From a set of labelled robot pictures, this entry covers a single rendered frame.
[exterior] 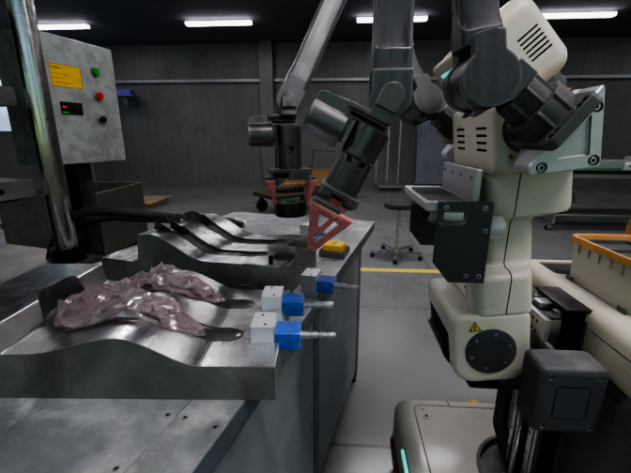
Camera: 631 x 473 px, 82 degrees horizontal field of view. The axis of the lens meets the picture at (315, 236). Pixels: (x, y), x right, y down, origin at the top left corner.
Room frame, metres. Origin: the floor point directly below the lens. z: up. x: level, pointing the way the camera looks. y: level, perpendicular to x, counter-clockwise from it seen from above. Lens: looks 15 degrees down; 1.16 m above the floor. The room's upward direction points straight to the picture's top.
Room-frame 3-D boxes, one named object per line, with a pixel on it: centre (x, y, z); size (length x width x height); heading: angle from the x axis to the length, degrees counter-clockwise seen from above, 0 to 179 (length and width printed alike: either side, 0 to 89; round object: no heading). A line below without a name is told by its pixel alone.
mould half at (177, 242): (0.93, 0.28, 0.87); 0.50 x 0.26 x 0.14; 72
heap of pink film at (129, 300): (0.57, 0.30, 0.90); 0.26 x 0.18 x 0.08; 89
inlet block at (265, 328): (0.51, 0.03, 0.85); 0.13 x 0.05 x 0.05; 89
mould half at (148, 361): (0.56, 0.30, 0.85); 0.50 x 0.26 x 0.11; 89
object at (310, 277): (0.78, -0.04, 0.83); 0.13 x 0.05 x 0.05; 74
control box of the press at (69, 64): (1.35, 0.88, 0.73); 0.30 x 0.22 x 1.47; 162
